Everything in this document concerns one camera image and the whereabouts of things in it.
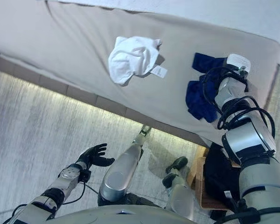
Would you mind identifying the silver left robot leg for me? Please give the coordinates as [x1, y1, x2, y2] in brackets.
[97, 125, 153, 207]

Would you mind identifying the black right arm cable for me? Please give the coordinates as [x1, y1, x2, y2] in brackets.
[202, 66, 276, 142]

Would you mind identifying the white garment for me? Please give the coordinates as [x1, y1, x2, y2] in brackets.
[108, 35, 168, 86]

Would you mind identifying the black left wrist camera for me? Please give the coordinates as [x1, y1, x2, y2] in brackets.
[80, 170, 92, 183]

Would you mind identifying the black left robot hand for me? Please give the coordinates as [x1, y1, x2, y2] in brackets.
[76, 143, 115, 169]

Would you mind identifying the large grey striped rug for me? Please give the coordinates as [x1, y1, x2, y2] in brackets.
[0, 65, 280, 224]

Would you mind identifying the brown upholstered bed base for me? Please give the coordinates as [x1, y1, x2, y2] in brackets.
[0, 52, 210, 148]

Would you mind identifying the black garment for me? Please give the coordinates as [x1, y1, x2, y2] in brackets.
[204, 142, 243, 217]

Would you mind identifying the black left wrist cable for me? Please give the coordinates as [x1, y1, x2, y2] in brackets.
[60, 179, 101, 206]

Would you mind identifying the grey robot torso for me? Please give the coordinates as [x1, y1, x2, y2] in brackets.
[67, 204, 201, 224]

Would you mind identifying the wooden laundry basket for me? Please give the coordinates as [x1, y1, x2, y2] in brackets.
[186, 147, 241, 210]

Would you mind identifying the silver robot leg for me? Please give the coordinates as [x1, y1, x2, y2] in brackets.
[97, 125, 153, 207]
[162, 156, 197, 220]

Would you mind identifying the blue garment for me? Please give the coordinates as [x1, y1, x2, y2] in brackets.
[186, 52, 227, 123]

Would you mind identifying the silver right robot leg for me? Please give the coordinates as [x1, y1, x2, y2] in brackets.
[162, 156, 197, 220]

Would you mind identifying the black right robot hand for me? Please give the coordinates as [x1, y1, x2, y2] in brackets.
[224, 53, 252, 80]

